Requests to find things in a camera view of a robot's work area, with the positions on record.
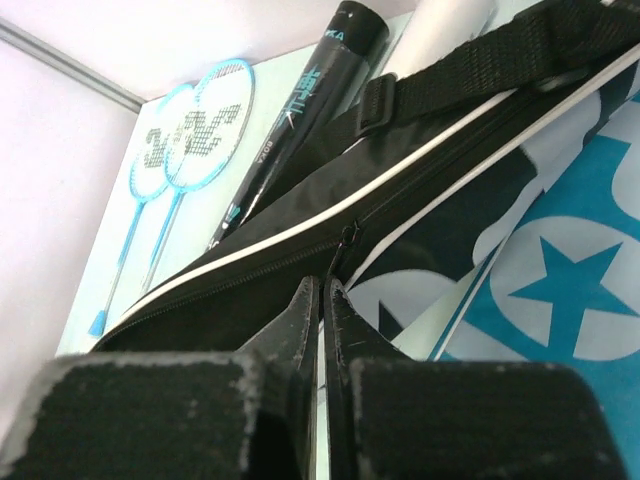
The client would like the black sport racket bag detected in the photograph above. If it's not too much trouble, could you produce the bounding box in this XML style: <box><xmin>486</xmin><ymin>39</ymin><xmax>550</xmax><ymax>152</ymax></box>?
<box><xmin>96</xmin><ymin>1</ymin><xmax>639</xmax><ymax>352</ymax></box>

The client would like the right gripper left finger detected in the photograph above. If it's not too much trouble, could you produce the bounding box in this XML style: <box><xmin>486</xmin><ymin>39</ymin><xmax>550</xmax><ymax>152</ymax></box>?
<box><xmin>1</xmin><ymin>277</ymin><xmax>320</xmax><ymax>479</ymax></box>

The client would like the blue racket bag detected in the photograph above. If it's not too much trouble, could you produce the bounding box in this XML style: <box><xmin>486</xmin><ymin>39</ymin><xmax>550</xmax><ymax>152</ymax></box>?
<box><xmin>435</xmin><ymin>100</ymin><xmax>639</xmax><ymax>367</ymax></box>

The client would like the black shuttlecock tube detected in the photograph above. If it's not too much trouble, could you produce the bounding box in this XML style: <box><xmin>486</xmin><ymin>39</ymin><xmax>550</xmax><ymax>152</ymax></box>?
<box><xmin>207</xmin><ymin>1</ymin><xmax>389</xmax><ymax>249</ymax></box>

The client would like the blue racket right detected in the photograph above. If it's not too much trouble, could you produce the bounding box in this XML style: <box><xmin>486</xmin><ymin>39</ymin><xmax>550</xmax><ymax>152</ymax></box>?
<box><xmin>141</xmin><ymin>58</ymin><xmax>255</xmax><ymax>293</ymax></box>

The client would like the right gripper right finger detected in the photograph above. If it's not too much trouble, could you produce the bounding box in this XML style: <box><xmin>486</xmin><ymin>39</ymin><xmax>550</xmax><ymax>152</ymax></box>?
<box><xmin>323</xmin><ymin>277</ymin><xmax>625</xmax><ymax>479</ymax></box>

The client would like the white shuttlecock tube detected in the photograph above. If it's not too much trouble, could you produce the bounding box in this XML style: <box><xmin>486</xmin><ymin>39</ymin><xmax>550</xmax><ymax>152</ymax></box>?
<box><xmin>382</xmin><ymin>0</ymin><xmax>496</xmax><ymax>79</ymax></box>

